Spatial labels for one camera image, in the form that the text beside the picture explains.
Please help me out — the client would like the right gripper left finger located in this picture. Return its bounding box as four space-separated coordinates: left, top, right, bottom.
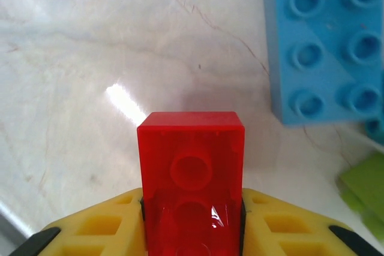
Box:
11 188 148 256

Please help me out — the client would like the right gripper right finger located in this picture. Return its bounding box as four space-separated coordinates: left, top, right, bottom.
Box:
239 188 384 256

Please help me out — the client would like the red lego brick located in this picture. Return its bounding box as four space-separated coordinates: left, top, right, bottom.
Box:
136 111 247 256

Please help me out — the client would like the small green lego brick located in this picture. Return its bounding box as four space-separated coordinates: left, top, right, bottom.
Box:
338 152 384 242

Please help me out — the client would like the blue lego brick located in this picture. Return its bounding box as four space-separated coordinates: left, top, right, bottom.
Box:
260 0 384 127

